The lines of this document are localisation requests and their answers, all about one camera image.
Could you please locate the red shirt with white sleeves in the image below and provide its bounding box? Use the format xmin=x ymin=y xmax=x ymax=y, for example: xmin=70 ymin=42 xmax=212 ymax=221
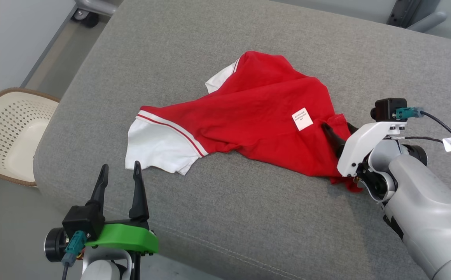
xmin=125 ymin=51 xmax=363 ymax=193

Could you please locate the cream perforated laundry basket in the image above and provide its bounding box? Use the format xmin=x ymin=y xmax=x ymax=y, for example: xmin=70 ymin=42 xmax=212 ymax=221
xmin=0 ymin=87 xmax=61 ymax=187

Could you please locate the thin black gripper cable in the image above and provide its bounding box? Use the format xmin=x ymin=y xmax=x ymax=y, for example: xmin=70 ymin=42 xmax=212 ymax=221
xmin=399 ymin=135 xmax=451 ymax=196

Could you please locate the grey wheeled metal cart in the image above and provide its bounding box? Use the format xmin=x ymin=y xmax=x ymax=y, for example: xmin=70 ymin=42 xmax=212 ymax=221
xmin=72 ymin=0 xmax=118 ymax=29

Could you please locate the grey metal stand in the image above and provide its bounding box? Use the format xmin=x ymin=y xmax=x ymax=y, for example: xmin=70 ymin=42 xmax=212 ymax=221
xmin=387 ymin=0 xmax=448 ymax=33

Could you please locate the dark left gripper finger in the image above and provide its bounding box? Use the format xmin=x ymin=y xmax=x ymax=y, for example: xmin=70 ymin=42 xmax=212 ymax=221
xmin=129 ymin=161 xmax=150 ymax=222
xmin=86 ymin=164 xmax=109 ymax=221

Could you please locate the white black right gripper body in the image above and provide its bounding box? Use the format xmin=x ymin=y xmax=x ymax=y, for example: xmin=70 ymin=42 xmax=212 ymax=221
xmin=336 ymin=121 xmax=408 ymax=179

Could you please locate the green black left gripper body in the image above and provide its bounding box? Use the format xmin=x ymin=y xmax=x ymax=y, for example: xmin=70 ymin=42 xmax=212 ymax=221
xmin=44 ymin=220 xmax=159 ymax=263

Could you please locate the black cable with teal plug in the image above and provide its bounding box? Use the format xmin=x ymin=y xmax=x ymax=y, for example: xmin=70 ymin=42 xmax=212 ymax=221
xmin=61 ymin=230 xmax=88 ymax=280
xmin=393 ymin=107 xmax=451 ymax=157

